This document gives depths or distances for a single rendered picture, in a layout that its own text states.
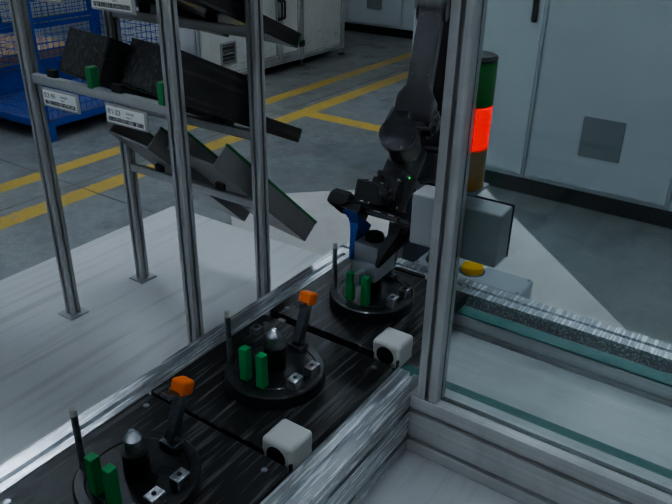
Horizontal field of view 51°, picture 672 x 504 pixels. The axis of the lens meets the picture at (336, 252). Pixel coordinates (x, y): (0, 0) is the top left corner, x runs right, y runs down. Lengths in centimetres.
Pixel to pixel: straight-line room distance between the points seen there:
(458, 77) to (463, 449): 49
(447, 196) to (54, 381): 72
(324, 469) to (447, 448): 21
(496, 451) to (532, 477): 5
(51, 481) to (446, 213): 55
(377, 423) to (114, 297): 69
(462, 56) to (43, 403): 81
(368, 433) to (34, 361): 62
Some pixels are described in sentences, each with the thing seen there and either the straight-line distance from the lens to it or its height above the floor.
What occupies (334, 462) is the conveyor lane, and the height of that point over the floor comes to 96.
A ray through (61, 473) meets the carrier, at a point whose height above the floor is 97.
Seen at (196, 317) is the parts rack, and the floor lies 98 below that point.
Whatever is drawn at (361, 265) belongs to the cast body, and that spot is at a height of 105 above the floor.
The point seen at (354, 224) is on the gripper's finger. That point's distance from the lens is 111.
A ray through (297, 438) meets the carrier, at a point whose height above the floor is 99.
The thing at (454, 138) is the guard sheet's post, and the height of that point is 133.
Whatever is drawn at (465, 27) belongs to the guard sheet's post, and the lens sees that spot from 78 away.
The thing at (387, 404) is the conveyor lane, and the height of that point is 96.
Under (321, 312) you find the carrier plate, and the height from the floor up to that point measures 97.
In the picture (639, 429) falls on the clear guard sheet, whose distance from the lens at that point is 89.
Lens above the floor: 157
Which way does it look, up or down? 27 degrees down
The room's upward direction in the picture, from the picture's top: 1 degrees clockwise
